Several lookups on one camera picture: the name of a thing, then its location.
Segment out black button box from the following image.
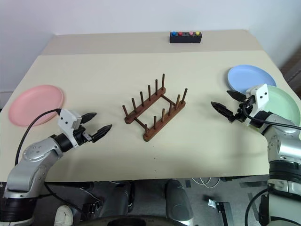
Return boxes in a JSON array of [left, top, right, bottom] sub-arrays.
[[169, 31, 202, 44]]

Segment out dark round rim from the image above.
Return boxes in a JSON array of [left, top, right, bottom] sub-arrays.
[[79, 213, 189, 226]]

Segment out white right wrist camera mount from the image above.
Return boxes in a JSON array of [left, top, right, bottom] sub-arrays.
[[244, 83, 270, 127]]

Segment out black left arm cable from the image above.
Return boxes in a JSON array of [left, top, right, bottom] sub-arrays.
[[14, 108, 63, 165]]

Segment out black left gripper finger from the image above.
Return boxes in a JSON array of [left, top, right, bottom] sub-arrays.
[[81, 112, 97, 124], [91, 124, 113, 143]]

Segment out black metal floor bracket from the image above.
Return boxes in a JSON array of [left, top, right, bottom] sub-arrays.
[[208, 199, 234, 226]]

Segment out blue plastic plate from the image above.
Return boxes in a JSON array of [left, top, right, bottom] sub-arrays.
[[227, 65, 277, 95]]

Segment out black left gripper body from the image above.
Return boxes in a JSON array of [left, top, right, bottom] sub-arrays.
[[72, 126, 95, 145]]

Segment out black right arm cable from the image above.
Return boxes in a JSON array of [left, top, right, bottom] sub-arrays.
[[242, 105, 301, 130]]

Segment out dark grey rounded shape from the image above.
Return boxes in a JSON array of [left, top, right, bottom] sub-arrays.
[[164, 178, 194, 222], [103, 181, 136, 215]]

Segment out white floor cable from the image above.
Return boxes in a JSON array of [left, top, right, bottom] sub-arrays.
[[191, 176, 222, 189]]

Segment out wooden dish rack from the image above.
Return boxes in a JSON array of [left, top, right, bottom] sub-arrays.
[[121, 73, 189, 143]]

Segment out pink plastic plate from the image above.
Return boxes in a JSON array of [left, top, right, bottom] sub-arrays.
[[8, 84, 65, 128]]

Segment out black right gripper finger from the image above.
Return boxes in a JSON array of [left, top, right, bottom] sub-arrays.
[[227, 90, 247, 102], [211, 101, 236, 122]]

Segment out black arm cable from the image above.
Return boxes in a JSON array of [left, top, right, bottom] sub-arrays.
[[14, 108, 63, 165], [242, 105, 301, 130]]

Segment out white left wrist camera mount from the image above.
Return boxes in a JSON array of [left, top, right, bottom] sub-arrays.
[[57, 108, 83, 149]]

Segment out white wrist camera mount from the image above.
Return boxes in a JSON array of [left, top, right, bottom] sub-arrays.
[[57, 108, 83, 149], [244, 83, 270, 127]]

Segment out green plastic plate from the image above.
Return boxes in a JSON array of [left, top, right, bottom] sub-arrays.
[[249, 85, 301, 132]]

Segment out white shoe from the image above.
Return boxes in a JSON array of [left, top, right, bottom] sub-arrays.
[[54, 204, 73, 226]]

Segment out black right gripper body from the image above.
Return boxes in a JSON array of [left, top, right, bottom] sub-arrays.
[[235, 95, 256, 123]]

